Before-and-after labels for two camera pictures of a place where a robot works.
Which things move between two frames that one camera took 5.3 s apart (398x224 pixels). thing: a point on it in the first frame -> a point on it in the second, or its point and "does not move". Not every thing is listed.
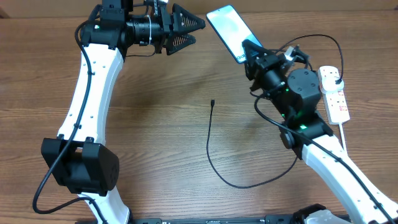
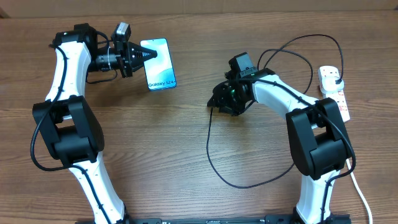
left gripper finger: [176, 42] -> [137, 57]
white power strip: [335, 100] does not move
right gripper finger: [252, 51] -> [211, 102]
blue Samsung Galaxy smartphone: [232, 29] -> [160, 71]
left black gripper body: [160, 28] -> [121, 54]
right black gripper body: [267, 76] -> [231, 98]
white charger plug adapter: [329, 84] does not move
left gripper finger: [183, 22] -> [139, 54]
